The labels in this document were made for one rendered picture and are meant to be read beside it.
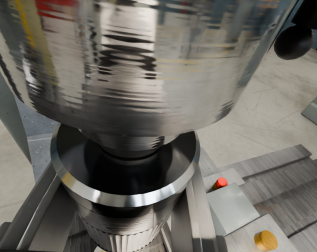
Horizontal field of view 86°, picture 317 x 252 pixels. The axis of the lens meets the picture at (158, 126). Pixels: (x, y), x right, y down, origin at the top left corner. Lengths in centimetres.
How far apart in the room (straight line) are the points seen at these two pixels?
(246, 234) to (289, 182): 31
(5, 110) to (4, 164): 126
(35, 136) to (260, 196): 55
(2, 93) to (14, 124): 10
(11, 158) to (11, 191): 30
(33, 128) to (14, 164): 127
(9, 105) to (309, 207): 75
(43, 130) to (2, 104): 11
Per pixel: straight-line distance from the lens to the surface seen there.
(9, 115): 56
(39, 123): 49
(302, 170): 65
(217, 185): 30
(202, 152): 41
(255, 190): 51
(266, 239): 31
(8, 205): 158
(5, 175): 172
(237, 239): 31
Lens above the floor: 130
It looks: 44 degrees down
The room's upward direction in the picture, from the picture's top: 12 degrees clockwise
